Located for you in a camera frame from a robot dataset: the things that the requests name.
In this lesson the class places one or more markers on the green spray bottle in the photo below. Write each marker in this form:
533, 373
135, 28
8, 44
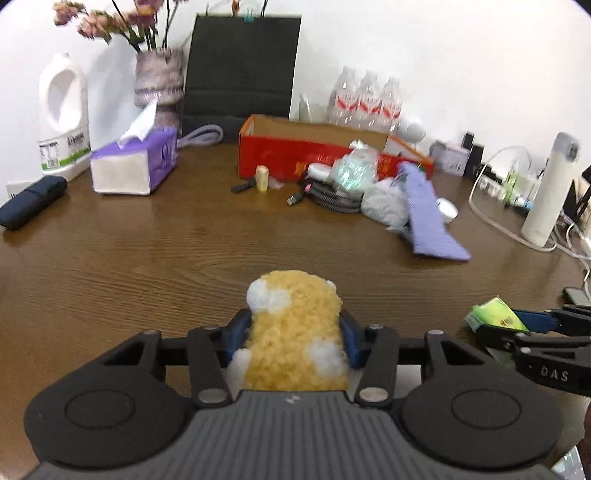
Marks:
512, 187

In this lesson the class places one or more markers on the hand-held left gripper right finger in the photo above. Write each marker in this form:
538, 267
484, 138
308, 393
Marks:
351, 341

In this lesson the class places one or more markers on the dark blue case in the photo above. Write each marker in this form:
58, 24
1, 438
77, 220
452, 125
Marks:
32, 201

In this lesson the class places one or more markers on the purple tissue box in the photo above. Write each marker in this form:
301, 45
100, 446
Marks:
157, 157

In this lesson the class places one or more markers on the grey phone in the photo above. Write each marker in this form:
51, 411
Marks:
578, 296

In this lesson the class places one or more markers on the white cloth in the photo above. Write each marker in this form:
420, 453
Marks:
383, 203

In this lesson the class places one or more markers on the red cardboard box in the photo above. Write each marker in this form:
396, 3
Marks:
286, 157

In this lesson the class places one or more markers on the clear water bottle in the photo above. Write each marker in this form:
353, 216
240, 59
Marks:
391, 108
369, 104
345, 99

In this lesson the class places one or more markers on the black cosmetic bottle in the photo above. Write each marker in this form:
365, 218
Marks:
469, 141
478, 161

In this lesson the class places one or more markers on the clear plastic bag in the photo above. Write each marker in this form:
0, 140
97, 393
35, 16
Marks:
355, 170

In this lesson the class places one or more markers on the dried pink flowers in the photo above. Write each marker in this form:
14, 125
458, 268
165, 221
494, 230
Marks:
92, 25

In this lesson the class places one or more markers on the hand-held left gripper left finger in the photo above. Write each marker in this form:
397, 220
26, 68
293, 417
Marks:
236, 334

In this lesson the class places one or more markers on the white robot speaker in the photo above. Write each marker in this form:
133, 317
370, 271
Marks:
413, 131

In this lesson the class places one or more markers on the purple cloth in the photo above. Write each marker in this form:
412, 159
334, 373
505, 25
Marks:
429, 217

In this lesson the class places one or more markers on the black paper bag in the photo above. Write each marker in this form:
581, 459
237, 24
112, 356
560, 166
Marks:
240, 69

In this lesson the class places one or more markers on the white detergent jug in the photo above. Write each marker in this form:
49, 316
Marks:
76, 92

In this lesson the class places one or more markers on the yellow plush toy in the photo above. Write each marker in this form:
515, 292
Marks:
291, 332

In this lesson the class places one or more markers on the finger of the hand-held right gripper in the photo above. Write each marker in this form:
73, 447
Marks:
535, 321
496, 337

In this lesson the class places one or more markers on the white thermos bottle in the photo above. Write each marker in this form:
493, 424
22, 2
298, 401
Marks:
549, 198

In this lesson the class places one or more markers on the white oval object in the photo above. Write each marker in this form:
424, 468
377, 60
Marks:
447, 208

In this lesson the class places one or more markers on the white tin box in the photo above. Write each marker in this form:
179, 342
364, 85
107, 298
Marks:
448, 157

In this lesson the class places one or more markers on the glass cup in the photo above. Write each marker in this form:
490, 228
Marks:
314, 110

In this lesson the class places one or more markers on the green packet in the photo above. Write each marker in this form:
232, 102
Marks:
496, 314

